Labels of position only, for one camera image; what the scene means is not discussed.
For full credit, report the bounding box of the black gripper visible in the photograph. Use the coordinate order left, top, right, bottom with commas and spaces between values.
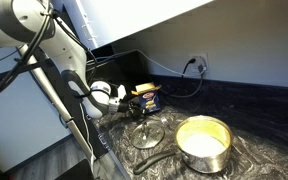
118, 95, 149, 118

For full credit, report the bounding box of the thin white cable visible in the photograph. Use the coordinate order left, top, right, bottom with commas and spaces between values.
79, 103, 96, 168

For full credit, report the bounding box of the white wall power outlet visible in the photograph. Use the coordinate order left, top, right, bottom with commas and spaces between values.
187, 53, 209, 78

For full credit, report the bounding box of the blue Barilla orzo pasta box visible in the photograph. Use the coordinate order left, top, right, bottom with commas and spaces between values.
131, 82, 162, 115

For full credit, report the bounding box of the thin black camera cable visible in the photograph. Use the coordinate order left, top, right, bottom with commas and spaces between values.
0, 45, 22, 70

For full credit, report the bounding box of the black power cable with plug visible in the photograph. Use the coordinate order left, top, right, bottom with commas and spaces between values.
159, 58, 206, 99

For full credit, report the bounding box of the steel saucepan with black handle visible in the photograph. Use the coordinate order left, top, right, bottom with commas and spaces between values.
132, 114, 234, 175

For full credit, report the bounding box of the glass pot lid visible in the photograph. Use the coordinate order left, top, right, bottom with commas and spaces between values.
131, 119, 166, 150

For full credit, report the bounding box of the black flat panel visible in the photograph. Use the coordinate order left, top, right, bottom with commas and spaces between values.
83, 49, 153, 101

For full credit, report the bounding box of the silver metal frame rail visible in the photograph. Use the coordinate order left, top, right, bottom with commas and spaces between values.
18, 44, 97, 164

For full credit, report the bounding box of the wide white cabinet door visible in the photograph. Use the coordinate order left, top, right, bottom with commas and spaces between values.
62, 0, 215, 51

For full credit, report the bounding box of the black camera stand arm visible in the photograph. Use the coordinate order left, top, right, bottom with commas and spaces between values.
0, 58, 52, 93

